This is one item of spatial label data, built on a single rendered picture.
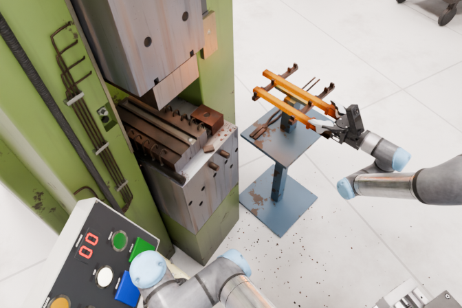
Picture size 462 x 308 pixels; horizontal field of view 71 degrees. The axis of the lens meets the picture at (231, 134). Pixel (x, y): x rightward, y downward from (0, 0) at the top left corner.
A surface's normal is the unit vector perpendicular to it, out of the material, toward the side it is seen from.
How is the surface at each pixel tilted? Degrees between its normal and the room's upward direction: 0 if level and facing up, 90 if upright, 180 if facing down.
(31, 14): 90
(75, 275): 60
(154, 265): 0
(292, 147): 0
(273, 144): 0
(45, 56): 90
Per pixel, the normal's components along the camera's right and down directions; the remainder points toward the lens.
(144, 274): -0.03, -0.65
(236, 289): -0.36, -0.80
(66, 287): 0.84, -0.22
